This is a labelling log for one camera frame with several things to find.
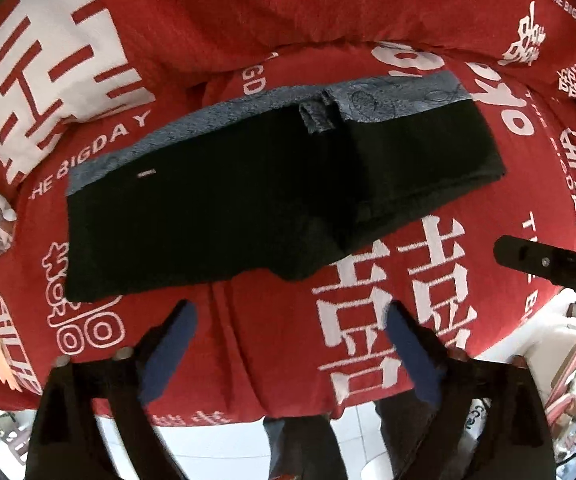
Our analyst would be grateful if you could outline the red chair furniture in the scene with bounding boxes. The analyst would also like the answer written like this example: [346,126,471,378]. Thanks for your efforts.
[544,343,576,428]

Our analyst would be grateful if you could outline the red white character pillow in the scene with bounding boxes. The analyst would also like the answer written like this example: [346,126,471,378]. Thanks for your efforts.
[0,0,154,184]

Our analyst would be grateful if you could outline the black pants grey waistband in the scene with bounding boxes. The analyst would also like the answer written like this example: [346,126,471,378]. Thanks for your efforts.
[64,70,506,302]

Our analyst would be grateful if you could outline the red printed bed blanket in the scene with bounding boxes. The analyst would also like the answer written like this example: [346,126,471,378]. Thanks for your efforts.
[0,0,576,426]

